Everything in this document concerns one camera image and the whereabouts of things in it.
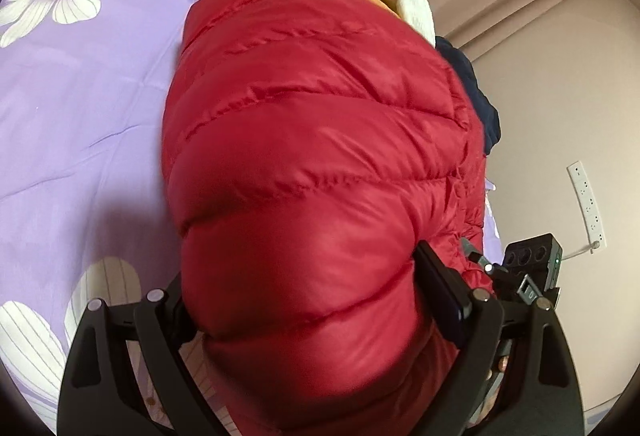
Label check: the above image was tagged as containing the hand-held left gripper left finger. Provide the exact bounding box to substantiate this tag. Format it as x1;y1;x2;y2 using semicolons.
57;273;236;436

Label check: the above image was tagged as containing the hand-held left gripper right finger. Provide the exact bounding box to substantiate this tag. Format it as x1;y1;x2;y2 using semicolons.
413;240;586;436

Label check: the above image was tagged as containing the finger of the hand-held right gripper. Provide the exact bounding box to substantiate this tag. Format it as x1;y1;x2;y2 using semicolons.
460;237;496;273

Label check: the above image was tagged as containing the red puffer jacket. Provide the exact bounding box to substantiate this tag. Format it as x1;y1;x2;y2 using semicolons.
161;0;493;436

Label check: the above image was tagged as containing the white power strip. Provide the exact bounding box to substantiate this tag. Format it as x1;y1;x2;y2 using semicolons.
566;160;607;253

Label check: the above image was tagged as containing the navy garment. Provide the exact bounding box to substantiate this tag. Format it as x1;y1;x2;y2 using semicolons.
435;36;502;157

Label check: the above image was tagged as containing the purple floral bedsheet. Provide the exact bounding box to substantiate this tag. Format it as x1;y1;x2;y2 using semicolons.
0;0;501;436

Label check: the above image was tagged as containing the white cable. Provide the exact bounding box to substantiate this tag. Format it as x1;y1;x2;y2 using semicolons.
560;241;601;263

